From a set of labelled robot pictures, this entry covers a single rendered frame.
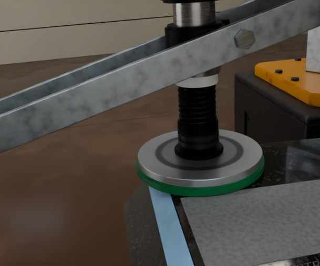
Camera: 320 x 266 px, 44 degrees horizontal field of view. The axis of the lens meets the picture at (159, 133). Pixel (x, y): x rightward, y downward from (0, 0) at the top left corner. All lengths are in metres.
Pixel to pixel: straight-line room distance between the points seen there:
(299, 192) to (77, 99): 0.35
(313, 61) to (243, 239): 1.06
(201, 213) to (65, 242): 1.47
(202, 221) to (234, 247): 0.07
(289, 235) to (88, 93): 0.32
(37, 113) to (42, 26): 6.02
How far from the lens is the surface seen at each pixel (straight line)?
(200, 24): 0.61
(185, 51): 0.57
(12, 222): 2.25
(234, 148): 0.70
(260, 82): 1.54
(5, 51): 6.71
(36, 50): 6.65
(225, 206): 0.59
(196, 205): 0.59
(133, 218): 0.70
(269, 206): 0.59
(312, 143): 0.80
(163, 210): 0.63
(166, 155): 0.68
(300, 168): 0.70
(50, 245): 2.00
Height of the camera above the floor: 1.14
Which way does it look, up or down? 22 degrees down
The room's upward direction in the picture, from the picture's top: 4 degrees counter-clockwise
